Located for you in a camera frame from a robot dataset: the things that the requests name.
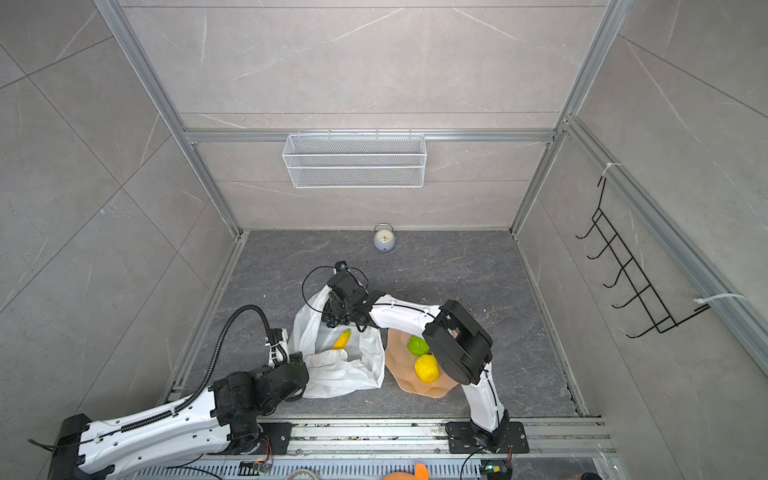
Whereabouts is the white plastic bag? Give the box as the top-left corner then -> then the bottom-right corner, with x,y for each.
288,287 -> 385,399

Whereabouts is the green fake fruit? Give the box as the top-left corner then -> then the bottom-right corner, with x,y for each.
406,336 -> 430,357

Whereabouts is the yellow fake fruit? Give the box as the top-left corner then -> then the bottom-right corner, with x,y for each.
414,354 -> 440,383

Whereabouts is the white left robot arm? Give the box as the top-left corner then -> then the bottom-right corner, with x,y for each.
48,354 -> 309,479

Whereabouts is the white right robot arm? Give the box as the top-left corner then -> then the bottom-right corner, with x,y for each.
319,262 -> 509,450

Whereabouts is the yellow fake banana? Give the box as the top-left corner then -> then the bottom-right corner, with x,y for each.
332,329 -> 351,350

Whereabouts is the light blue alarm clock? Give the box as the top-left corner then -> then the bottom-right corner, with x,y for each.
373,223 -> 397,252

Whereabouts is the pink wavy plastic bowl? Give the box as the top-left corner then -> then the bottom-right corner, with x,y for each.
385,329 -> 458,398

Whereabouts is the orange object at bottom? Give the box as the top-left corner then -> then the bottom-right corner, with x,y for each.
382,463 -> 430,480

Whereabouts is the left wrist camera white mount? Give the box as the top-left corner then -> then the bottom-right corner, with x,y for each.
267,328 -> 289,368

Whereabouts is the black corrugated cable conduit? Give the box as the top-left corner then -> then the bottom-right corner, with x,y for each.
173,304 -> 277,415

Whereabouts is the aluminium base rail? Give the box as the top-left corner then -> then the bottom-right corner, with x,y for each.
116,416 -> 613,480

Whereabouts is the white wire mesh basket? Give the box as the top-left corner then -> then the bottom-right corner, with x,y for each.
282,133 -> 428,189

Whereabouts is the black wire hook rack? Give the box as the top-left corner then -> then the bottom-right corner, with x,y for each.
575,177 -> 711,339

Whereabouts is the aluminium frame rail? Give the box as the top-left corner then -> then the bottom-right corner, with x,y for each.
94,0 -> 243,240

